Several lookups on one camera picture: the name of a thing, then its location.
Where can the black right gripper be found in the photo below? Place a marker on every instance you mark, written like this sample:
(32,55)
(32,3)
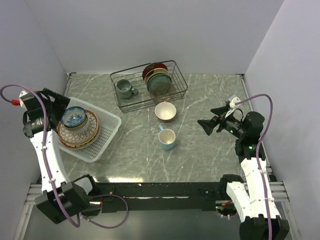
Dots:
(208,125)

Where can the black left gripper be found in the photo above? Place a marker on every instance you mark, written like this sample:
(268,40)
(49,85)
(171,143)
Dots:
(60,103)

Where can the blue speckled bowl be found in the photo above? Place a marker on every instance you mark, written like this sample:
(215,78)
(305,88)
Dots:
(74,118)

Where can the white bottom plate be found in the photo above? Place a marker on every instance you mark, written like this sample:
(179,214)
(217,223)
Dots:
(90,129)

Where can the orange bear plate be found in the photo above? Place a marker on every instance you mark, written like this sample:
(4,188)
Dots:
(81,146)

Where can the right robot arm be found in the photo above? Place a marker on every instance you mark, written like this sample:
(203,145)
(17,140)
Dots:
(252,197)

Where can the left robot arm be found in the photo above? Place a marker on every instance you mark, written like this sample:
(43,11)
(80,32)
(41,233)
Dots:
(60,197)

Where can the white plastic bin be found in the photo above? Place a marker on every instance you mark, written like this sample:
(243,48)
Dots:
(109,124)

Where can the light blue mug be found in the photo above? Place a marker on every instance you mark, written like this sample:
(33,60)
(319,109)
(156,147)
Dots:
(167,138)

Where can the clear pink glass plate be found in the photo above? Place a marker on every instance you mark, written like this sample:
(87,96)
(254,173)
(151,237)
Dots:
(163,91)

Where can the teal plate in rack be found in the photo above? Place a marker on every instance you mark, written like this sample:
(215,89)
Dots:
(156,81)

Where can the grey green mug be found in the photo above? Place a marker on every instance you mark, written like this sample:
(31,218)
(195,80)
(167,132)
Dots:
(125,90)

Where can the cream plate in rack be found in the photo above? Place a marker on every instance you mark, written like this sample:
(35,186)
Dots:
(155,72)

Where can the red plate in rack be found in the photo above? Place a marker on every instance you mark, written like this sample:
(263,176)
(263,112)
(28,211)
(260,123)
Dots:
(153,66)

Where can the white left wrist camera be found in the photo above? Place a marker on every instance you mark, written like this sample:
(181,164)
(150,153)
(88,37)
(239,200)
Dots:
(19,101)

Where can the black wire dish rack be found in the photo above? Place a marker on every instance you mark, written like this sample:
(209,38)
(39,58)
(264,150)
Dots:
(146,85)

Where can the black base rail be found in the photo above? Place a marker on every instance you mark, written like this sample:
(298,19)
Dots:
(153,196)

